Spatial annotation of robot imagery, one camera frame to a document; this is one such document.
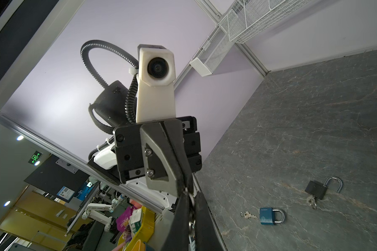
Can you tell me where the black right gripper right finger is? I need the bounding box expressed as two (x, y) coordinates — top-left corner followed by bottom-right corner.
(195, 192), (223, 251)

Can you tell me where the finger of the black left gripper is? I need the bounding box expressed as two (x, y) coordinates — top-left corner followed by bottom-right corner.
(140, 122), (180, 197)
(163, 118), (193, 195)

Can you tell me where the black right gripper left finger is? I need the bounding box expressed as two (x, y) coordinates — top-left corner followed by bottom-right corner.
(161, 192), (190, 251)

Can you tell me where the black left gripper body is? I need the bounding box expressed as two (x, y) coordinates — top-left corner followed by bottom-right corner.
(114, 116), (203, 184)

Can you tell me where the small key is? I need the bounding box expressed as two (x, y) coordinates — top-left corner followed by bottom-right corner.
(240, 211), (258, 219)

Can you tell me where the blue padlock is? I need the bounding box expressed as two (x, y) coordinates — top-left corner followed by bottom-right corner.
(259, 208), (285, 225)

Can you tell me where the black padlock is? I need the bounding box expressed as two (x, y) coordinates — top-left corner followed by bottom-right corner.
(305, 176), (343, 200)

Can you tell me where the silver key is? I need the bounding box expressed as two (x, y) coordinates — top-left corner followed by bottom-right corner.
(307, 196), (317, 210)

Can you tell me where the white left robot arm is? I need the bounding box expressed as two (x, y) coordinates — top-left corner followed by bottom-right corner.
(80, 40), (205, 210)

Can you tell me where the white mesh box basket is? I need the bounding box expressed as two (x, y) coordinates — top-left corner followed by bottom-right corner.
(190, 18), (234, 77)

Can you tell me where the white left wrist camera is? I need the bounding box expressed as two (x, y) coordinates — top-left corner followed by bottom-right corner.
(136, 44), (176, 123)

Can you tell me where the aluminium frame corner post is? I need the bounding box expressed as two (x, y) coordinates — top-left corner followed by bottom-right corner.
(190, 1), (269, 77)

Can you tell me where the white wire shelf basket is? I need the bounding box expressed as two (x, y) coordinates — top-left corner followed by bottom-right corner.
(227, 0), (311, 44)

